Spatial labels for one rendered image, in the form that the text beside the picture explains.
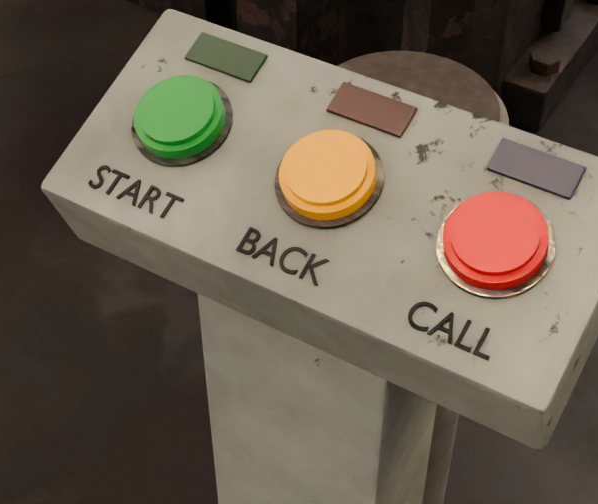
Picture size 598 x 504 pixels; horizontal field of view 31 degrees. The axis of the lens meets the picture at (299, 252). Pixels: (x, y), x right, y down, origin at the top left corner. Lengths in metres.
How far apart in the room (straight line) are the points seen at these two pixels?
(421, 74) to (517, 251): 0.25
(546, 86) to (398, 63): 0.79
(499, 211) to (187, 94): 0.15
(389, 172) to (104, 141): 0.13
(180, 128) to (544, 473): 0.71
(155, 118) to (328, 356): 0.13
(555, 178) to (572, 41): 1.09
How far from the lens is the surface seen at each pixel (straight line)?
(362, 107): 0.46
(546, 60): 1.44
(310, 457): 0.53
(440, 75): 0.65
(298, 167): 0.44
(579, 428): 1.14
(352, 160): 0.44
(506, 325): 0.41
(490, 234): 0.41
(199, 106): 0.47
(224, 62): 0.49
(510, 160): 0.44
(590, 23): 1.57
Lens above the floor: 0.89
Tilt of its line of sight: 45 degrees down
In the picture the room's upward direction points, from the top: straight up
